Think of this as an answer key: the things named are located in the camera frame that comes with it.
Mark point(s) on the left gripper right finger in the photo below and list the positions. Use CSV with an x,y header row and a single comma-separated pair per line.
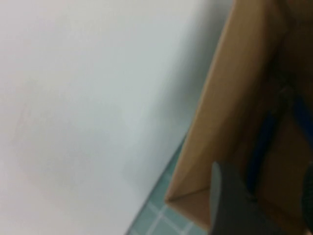
x,y
308,193

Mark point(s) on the green grid tablecloth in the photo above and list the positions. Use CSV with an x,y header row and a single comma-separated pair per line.
x,y
156,220

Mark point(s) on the brown cardboard box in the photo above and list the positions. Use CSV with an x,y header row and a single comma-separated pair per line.
x,y
220,122

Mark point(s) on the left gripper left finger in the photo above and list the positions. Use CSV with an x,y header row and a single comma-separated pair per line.
x,y
232,215

